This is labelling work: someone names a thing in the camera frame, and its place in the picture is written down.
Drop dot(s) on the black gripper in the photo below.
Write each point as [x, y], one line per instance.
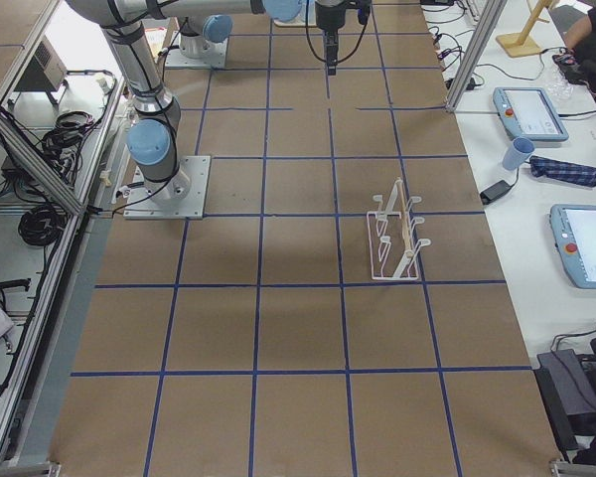
[329, 17]

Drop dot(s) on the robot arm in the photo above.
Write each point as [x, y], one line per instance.
[152, 142]
[214, 28]

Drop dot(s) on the blue cup on desk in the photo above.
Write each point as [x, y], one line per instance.
[519, 151]

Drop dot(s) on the wooden stand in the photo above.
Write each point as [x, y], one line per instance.
[521, 44]

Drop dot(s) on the upper teach pendant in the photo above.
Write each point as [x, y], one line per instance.
[528, 112]

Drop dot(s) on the teach pendant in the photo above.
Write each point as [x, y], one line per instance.
[574, 232]
[528, 112]

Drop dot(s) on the black adapter on desk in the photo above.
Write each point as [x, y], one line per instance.
[494, 192]

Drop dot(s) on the plaid folded cloth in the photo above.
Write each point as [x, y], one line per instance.
[572, 173]

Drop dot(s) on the seated person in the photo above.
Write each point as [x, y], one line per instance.
[580, 41]

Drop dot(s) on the grey box device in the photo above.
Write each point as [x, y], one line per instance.
[45, 72]

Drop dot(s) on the lower teach pendant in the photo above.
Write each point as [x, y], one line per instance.
[574, 232]

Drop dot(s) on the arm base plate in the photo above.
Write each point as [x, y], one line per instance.
[183, 198]
[197, 53]

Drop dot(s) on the aluminium frame post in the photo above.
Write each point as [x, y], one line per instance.
[476, 47]

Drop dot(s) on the white wire cup rack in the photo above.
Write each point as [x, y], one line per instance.
[394, 247]

